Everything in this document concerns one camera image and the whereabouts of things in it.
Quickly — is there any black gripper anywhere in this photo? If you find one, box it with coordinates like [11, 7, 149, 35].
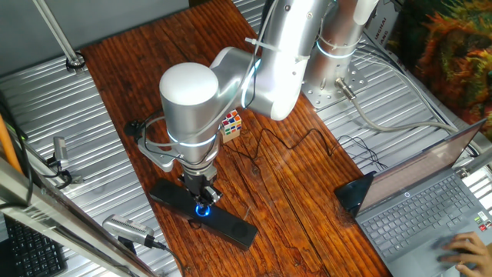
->
[179, 175, 224, 209]

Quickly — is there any black speaker bar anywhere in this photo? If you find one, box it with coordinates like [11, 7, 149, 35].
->
[148, 177, 259, 250]

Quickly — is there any person's right hand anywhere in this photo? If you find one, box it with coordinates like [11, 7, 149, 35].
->
[432, 230, 492, 277]

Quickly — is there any small wooden block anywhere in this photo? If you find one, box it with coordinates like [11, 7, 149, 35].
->
[221, 128, 241, 144]

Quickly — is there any Rubik's cube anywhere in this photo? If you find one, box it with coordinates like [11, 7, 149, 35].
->
[221, 109, 243, 136]

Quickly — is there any wood grain table board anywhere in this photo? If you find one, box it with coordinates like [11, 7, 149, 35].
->
[80, 0, 391, 277]

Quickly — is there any black phone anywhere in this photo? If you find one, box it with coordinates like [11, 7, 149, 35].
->
[333, 171, 377, 219]

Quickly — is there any black keyboard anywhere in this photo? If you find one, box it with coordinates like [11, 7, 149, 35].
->
[3, 215, 68, 277]

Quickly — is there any grey laptop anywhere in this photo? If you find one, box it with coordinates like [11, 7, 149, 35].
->
[355, 118, 492, 277]

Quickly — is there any aluminium pole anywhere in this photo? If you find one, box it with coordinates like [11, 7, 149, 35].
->
[32, 0, 86, 74]

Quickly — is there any printed cardboard box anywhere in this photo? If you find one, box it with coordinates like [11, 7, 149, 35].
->
[363, 0, 408, 74]

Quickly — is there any colourful furry fabric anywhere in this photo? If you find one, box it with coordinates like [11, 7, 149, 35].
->
[387, 0, 492, 139]

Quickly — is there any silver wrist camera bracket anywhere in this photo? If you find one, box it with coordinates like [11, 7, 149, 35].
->
[136, 128, 185, 173]

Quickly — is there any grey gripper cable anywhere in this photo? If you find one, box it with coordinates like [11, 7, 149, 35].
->
[142, 0, 280, 149]

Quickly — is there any silver ribbed camera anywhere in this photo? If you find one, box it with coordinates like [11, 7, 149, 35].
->
[101, 214, 157, 249]

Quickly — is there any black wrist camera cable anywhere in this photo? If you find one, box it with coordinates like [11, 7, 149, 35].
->
[123, 109, 185, 162]

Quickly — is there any thin black speaker cable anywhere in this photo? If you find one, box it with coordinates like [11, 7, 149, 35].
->
[221, 127, 389, 172]

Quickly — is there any aluminium frame beam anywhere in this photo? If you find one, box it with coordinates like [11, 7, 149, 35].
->
[0, 157, 158, 277]

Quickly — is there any small grey camera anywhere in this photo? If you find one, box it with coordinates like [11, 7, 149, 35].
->
[45, 136, 74, 180]

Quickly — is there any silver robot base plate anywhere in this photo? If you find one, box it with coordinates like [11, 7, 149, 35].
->
[301, 49, 368, 111]

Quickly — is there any aluminium strut with bracket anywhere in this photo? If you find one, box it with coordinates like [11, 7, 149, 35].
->
[0, 115, 85, 185]

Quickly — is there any thick grey base cable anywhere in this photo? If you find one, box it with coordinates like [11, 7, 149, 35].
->
[334, 76, 458, 134]

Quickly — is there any orange cable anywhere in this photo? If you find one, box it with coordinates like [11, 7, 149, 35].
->
[0, 115, 24, 174]

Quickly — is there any robot base cable bundle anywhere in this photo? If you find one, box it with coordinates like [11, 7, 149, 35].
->
[355, 40, 481, 157]

